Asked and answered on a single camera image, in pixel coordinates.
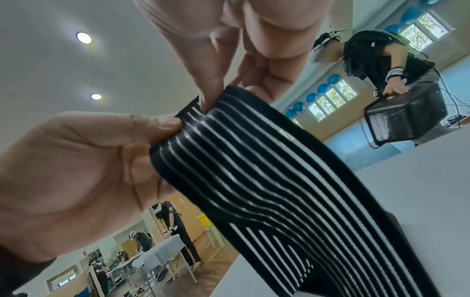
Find person's left hand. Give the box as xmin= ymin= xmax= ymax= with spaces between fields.
xmin=133 ymin=0 xmax=335 ymax=113

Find person's right hand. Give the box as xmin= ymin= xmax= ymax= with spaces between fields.
xmin=0 ymin=112 xmax=183 ymax=264

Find black white-striped elastic band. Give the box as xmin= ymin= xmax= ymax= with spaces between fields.
xmin=148 ymin=85 xmax=441 ymax=297

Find row of blue balloons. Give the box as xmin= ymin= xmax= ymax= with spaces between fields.
xmin=284 ymin=0 xmax=439 ymax=121

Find window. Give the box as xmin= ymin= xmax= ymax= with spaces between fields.
xmin=307 ymin=78 xmax=359 ymax=122
xmin=399 ymin=11 xmax=451 ymax=52

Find table with white cloth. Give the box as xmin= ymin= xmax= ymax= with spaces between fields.
xmin=131 ymin=234 xmax=194 ymax=288

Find black plastic mesh basket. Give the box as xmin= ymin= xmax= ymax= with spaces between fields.
xmin=363 ymin=85 xmax=448 ymax=147

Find white stand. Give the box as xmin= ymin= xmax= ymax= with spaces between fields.
xmin=205 ymin=225 xmax=225 ymax=249

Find black wrist strap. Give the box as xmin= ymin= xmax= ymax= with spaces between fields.
xmin=0 ymin=246 xmax=57 ymax=297

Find black cables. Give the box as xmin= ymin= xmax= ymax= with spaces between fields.
xmin=439 ymin=65 xmax=470 ymax=129

